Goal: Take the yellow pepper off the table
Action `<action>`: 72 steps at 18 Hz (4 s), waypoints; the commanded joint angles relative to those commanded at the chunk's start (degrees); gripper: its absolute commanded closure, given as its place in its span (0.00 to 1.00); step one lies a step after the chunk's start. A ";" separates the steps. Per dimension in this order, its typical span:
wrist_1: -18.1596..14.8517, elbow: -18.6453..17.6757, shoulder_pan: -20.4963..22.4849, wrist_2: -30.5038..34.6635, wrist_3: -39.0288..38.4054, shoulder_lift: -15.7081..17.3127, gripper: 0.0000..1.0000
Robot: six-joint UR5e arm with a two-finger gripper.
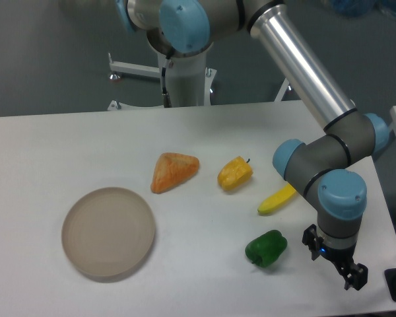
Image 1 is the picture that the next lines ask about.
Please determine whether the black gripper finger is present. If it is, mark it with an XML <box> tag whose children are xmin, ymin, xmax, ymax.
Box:
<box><xmin>333</xmin><ymin>260</ymin><xmax>368</xmax><ymax>291</ymax></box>
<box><xmin>302</xmin><ymin>224</ymin><xmax>320</xmax><ymax>260</ymax></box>

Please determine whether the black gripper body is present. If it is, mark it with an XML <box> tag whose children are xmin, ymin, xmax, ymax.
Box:
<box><xmin>316</xmin><ymin>238</ymin><xmax>356</xmax><ymax>268</ymax></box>

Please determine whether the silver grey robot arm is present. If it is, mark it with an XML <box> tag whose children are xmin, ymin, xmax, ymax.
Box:
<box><xmin>115</xmin><ymin>1</ymin><xmax>389</xmax><ymax>290</ymax></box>

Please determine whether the green bell pepper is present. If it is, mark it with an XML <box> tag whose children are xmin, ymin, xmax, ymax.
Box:
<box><xmin>245</xmin><ymin>230</ymin><xmax>288</xmax><ymax>268</ymax></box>

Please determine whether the yellow bell pepper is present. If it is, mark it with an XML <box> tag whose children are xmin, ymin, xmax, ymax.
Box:
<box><xmin>217</xmin><ymin>156</ymin><xmax>253</xmax><ymax>191</ymax></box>

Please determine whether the yellow banana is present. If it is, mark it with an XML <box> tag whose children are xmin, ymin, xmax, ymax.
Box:
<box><xmin>257</xmin><ymin>184</ymin><xmax>297</xmax><ymax>215</ymax></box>

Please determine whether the orange triangular bread pastry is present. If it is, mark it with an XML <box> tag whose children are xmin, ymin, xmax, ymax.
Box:
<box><xmin>150</xmin><ymin>153</ymin><xmax>200</xmax><ymax>194</ymax></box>

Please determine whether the beige round plate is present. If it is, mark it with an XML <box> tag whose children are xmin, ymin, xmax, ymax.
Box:
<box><xmin>61</xmin><ymin>188</ymin><xmax>156</xmax><ymax>279</ymax></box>

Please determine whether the blue bag in background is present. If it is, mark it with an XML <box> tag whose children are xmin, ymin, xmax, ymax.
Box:
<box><xmin>321</xmin><ymin>0</ymin><xmax>396</xmax><ymax>20</ymax></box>

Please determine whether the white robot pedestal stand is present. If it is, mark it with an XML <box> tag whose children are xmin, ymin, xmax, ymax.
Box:
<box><xmin>108</xmin><ymin>40</ymin><xmax>299</xmax><ymax>110</ymax></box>

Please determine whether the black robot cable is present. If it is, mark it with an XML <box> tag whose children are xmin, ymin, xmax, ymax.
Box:
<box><xmin>160</xmin><ymin>49</ymin><xmax>176</xmax><ymax>108</ymax></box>

